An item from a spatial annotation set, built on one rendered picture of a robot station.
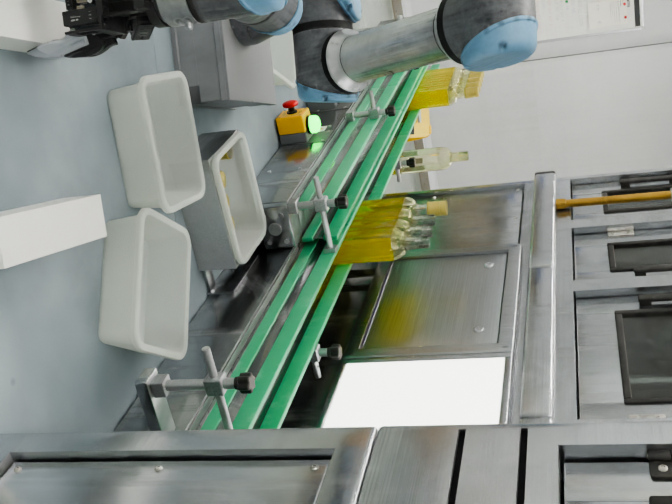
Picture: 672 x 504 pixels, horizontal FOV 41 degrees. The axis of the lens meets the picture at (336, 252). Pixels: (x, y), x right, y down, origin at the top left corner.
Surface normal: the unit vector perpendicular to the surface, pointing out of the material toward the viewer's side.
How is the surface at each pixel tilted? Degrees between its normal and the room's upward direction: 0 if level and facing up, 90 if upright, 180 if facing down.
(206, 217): 90
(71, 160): 0
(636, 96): 90
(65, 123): 0
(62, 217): 0
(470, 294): 90
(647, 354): 90
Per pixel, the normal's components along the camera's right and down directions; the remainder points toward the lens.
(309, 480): -0.19, -0.89
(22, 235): 0.96, -0.07
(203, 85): -0.27, 0.13
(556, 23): -0.22, 0.44
